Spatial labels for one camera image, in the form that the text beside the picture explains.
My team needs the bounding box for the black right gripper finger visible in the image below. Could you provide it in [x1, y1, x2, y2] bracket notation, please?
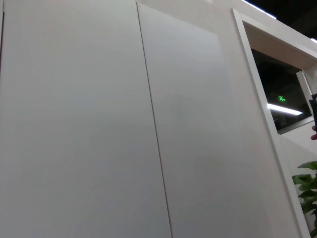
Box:
[309, 93, 317, 126]

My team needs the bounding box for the green leafy plant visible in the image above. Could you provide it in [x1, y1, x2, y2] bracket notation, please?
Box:
[291, 161, 317, 238]

